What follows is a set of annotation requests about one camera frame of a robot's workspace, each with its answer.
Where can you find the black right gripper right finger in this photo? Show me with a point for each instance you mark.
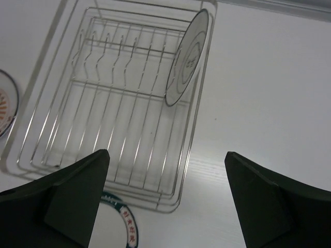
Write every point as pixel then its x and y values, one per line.
pixel 275 210

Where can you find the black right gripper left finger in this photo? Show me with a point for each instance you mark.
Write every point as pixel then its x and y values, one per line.
pixel 57 210

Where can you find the plate with orange sunburst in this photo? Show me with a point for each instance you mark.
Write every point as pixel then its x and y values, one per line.
pixel 10 100

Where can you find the white plate with green rings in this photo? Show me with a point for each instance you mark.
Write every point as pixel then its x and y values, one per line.
pixel 187 58

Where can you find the plate with dark green rim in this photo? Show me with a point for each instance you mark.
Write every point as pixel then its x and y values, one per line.
pixel 115 224

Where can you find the metal wire dish rack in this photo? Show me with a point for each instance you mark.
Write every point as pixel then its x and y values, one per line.
pixel 99 83

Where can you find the aluminium table frame rail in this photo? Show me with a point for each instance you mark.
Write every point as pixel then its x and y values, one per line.
pixel 318 7

